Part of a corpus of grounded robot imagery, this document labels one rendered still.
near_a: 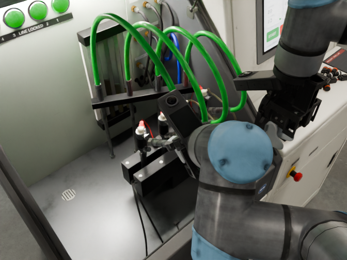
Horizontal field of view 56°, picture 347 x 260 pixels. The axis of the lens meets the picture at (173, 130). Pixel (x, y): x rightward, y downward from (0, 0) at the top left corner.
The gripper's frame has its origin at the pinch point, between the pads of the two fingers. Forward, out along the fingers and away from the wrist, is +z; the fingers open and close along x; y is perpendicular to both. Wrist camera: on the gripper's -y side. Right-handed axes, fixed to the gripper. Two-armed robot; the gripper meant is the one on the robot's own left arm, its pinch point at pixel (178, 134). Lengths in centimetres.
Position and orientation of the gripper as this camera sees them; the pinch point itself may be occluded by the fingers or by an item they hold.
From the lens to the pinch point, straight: 73.2
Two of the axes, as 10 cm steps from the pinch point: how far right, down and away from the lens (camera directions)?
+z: -1.8, 0.1, 9.8
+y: 4.7, 8.8, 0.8
